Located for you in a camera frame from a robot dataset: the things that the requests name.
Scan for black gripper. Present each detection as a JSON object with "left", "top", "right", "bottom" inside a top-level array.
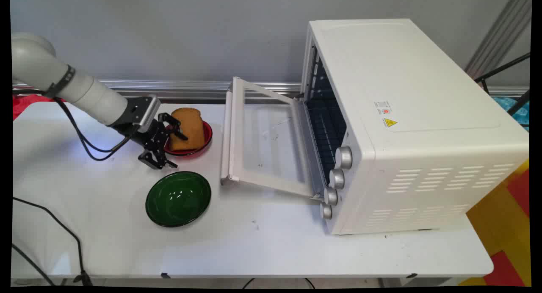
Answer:
[{"left": 111, "top": 97, "right": 189, "bottom": 170}]

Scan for brown bread slice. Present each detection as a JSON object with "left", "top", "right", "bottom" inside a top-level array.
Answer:
[{"left": 170, "top": 108, "right": 205, "bottom": 152}]

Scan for red plate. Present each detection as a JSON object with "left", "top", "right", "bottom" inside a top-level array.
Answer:
[{"left": 163, "top": 120, "right": 213, "bottom": 157}]

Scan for green bowl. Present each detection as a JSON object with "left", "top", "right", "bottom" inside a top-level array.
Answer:
[{"left": 145, "top": 171, "right": 212, "bottom": 228}]

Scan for glass oven door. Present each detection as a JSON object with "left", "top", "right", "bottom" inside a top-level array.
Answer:
[{"left": 220, "top": 77, "right": 324, "bottom": 199}]

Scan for red cloth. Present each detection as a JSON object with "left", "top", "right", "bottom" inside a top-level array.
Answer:
[{"left": 13, "top": 94, "right": 67, "bottom": 121}]

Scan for white toaster oven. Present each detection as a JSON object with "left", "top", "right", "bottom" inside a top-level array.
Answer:
[{"left": 299, "top": 19, "right": 530, "bottom": 236}]

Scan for black metal stand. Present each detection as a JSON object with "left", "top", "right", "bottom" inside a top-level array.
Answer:
[{"left": 474, "top": 52, "right": 531, "bottom": 117}]

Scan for blue patterned bag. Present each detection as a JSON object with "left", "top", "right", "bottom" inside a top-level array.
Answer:
[{"left": 491, "top": 96, "right": 530, "bottom": 129}]

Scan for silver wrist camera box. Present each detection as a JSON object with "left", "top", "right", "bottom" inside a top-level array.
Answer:
[{"left": 136, "top": 94, "right": 161, "bottom": 134}]

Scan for aluminium wall rail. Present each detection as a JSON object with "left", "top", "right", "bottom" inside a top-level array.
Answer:
[{"left": 13, "top": 79, "right": 530, "bottom": 100}]

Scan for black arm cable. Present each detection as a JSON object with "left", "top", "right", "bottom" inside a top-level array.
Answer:
[{"left": 13, "top": 88, "right": 141, "bottom": 162}]

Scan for black table cable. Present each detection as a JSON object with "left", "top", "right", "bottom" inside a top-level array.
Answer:
[{"left": 12, "top": 196, "right": 93, "bottom": 287}]

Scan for wire oven rack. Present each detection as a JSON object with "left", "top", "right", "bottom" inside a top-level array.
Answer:
[{"left": 306, "top": 99, "right": 347, "bottom": 185}]

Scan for black thin cable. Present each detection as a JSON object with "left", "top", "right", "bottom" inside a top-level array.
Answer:
[{"left": 12, "top": 243, "right": 55, "bottom": 287}]

